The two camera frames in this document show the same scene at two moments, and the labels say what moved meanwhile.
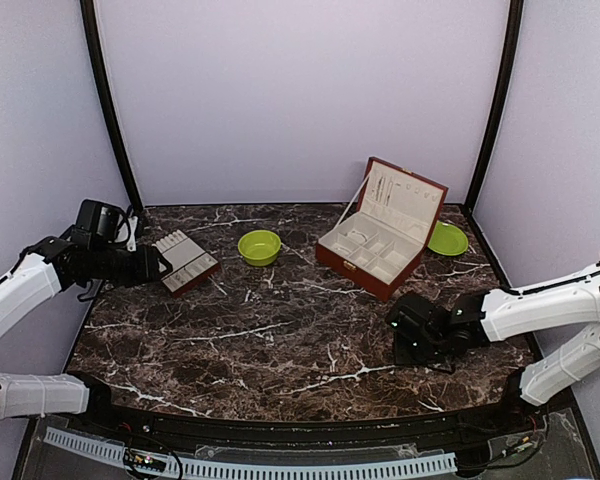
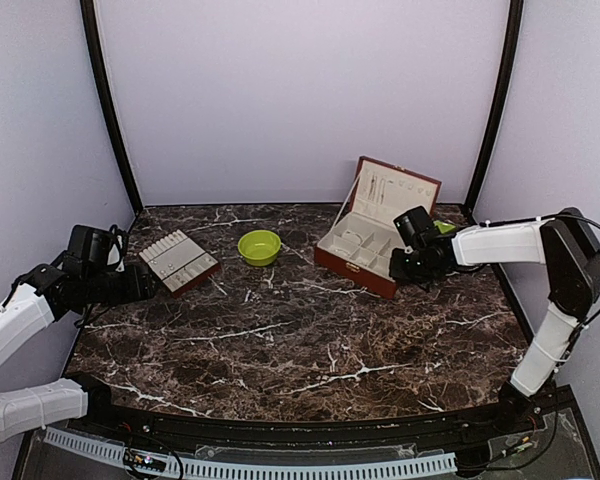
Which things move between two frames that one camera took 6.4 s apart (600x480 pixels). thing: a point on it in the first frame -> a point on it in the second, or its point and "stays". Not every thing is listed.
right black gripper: (402, 356) -> (397, 272)
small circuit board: (150, 462) stays
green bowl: (259, 247) stays
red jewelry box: (373, 248) stays
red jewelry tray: (189, 262) stays
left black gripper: (146, 268) -> (139, 288)
